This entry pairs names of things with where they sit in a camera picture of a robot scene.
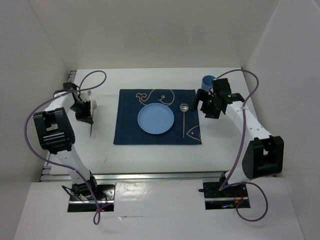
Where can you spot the light blue plastic cup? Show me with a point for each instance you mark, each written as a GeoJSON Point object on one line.
{"type": "Point", "coordinates": [206, 82]}

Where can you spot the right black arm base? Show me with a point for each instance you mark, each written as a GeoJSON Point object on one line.
{"type": "Point", "coordinates": [225, 199]}

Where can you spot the silver metal fork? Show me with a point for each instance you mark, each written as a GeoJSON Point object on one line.
{"type": "Point", "coordinates": [91, 126]}

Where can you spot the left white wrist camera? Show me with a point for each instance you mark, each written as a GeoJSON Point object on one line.
{"type": "Point", "coordinates": [85, 96]}

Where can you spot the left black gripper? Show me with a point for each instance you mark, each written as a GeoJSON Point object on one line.
{"type": "Point", "coordinates": [86, 117]}

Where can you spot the aluminium table frame rail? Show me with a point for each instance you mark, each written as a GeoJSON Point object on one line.
{"type": "Point", "coordinates": [220, 138]}

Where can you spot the light blue plastic plate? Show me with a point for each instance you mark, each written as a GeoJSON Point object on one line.
{"type": "Point", "coordinates": [155, 118]}

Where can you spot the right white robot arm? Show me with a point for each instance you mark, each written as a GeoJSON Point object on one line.
{"type": "Point", "coordinates": [260, 153]}

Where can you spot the navy whale placemat cloth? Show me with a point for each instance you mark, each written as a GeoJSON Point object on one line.
{"type": "Point", "coordinates": [186, 126]}

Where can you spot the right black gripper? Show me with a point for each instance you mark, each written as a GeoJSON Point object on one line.
{"type": "Point", "coordinates": [203, 95]}

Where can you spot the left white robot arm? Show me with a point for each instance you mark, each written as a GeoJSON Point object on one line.
{"type": "Point", "coordinates": [56, 135]}

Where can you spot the silver metal spoon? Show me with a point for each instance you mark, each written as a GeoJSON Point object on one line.
{"type": "Point", "coordinates": [183, 108]}

